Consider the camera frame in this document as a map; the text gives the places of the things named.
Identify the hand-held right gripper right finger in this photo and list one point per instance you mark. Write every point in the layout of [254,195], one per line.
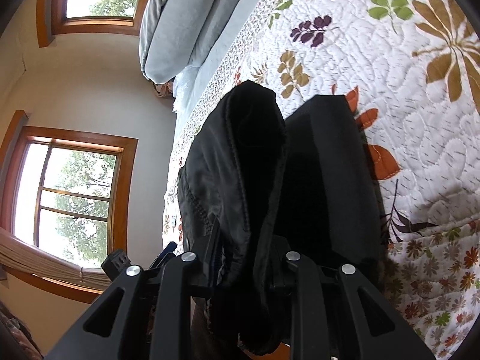
[300,288]

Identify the floral and blue quilted bedspread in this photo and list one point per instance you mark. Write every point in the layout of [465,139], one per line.
[375,82]

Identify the beige tied curtain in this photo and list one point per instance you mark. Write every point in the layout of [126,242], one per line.
[45,260]

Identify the pile of clothes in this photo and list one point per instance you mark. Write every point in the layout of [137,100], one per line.
[163,89]

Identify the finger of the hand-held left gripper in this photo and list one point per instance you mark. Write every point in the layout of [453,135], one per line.
[115,264]
[168,251]

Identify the person's brown knit garment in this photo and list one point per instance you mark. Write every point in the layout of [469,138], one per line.
[386,273]

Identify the light blue pillow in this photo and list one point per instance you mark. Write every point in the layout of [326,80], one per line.
[221,11]

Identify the folded light blue duvet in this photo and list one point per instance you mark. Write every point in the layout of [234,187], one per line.
[168,26]

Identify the black pants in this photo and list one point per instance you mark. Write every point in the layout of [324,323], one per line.
[225,165]

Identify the arched wooden frame window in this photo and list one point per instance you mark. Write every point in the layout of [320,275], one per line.
[75,195]

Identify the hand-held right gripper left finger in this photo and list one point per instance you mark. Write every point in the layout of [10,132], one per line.
[187,270]

